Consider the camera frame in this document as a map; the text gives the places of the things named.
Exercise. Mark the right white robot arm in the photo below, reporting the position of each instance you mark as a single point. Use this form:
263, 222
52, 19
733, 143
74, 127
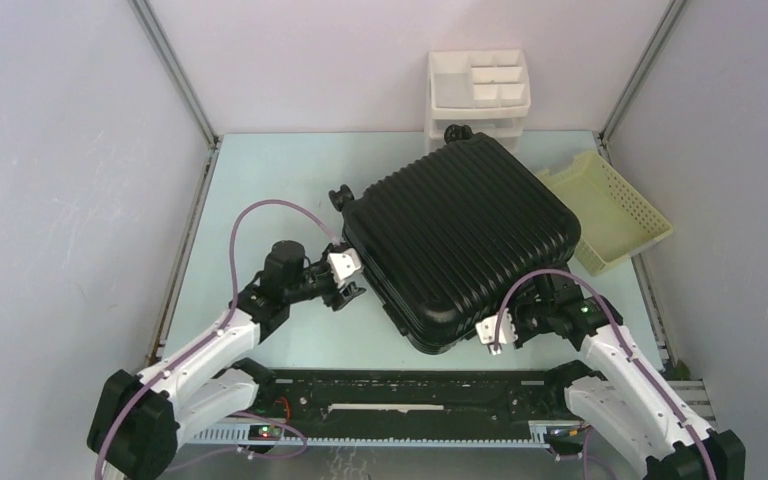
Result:
613, 387

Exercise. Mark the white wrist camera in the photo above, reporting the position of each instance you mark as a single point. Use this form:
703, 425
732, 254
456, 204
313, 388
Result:
494, 333
344, 265

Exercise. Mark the black ribbed hard-shell suitcase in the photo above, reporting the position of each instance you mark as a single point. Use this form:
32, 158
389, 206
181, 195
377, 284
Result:
444, 238

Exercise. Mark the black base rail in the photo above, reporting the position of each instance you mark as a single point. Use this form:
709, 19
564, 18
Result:
435, 405

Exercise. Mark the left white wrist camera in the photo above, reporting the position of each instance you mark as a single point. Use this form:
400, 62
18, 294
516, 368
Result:
344, 265

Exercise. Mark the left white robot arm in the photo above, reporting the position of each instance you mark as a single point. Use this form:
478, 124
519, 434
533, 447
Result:
142, 420

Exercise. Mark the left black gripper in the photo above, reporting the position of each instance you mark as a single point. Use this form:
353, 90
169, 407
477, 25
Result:
343, 298

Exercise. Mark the grey slotted cable duct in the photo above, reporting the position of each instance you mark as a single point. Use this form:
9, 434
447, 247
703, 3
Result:
233, 434

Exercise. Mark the white plastic drawer organizer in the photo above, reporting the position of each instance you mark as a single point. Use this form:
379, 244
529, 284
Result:
486, 90

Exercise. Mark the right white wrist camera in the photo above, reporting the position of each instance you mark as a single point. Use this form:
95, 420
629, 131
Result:
494, 333

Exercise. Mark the pale yellow perforated basket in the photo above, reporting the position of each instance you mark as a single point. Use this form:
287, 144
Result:
617, 221

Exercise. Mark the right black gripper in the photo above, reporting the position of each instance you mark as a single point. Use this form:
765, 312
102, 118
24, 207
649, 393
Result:
513, 308

